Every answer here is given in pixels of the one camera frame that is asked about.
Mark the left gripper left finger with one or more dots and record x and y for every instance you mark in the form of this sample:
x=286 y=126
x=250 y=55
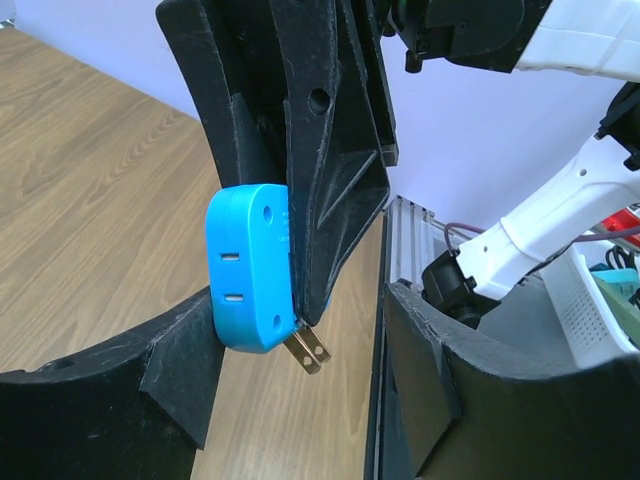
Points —
x=136 y=406

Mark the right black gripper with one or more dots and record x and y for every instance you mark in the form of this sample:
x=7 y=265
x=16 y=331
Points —
x=482 y=34

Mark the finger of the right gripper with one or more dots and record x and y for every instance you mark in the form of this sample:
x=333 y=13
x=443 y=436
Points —
x=340 y=137
x=229 y=57

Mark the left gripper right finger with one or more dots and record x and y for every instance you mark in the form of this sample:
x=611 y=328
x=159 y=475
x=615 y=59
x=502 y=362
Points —
x=476 y=408

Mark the blue square plug adapter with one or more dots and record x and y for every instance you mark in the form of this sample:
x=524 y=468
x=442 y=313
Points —
x=248 y=252

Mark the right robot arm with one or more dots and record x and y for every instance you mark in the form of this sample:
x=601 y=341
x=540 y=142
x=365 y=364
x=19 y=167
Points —
x=599 y=38

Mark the white perforated plastic basket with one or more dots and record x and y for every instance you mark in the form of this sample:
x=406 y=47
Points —
x=588 y=323

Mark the aluminium frame rail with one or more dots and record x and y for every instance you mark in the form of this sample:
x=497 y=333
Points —
x=414 y=239

